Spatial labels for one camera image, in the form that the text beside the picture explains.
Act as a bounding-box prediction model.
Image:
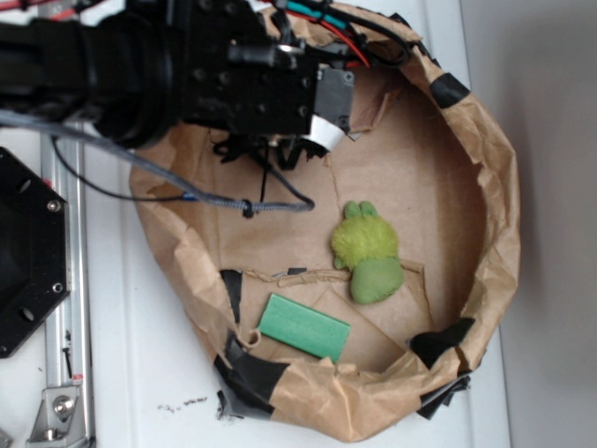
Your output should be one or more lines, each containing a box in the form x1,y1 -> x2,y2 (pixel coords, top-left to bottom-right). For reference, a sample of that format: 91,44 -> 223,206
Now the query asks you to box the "red and black wire bundle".
268,0 -> 414,69

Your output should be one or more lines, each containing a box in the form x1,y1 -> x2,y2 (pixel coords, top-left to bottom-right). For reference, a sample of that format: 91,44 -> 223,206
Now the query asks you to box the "white tray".
87,1 -> 510,447

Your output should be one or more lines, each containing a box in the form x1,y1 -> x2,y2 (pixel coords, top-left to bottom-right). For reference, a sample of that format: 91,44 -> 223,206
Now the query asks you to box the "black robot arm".
1,1 -> 354,147

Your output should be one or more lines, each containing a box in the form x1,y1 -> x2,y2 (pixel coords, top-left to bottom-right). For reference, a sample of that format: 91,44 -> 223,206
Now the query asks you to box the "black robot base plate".
1,147 -> 68,359

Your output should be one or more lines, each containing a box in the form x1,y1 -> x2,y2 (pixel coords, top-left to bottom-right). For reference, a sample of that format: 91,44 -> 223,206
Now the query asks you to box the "grey braided cable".
0,109 -> 316,218

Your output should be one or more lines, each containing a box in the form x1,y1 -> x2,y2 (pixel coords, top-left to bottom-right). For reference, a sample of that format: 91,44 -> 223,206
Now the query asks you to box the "aluminium extrusion rail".
27,136 -> 96,447

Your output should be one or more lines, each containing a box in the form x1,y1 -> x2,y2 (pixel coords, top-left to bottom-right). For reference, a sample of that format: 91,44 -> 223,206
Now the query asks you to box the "green plush toy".
330,201 -> 404,305

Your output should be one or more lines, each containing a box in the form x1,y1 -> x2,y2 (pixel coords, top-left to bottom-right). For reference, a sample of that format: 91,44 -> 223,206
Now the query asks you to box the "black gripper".
180,1 -> 355,152

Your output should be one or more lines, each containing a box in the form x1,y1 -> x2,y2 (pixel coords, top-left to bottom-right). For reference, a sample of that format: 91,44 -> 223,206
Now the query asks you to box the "green rectangular foam block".
257,293 -> 352,362

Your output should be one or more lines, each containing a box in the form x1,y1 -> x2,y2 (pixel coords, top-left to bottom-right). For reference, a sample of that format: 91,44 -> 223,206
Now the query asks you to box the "brown paper bin liner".
137,4 -> 521,442

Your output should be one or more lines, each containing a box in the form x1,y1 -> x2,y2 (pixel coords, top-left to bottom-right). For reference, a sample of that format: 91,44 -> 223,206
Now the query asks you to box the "metal corner bracket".
26,385 -> 90,448

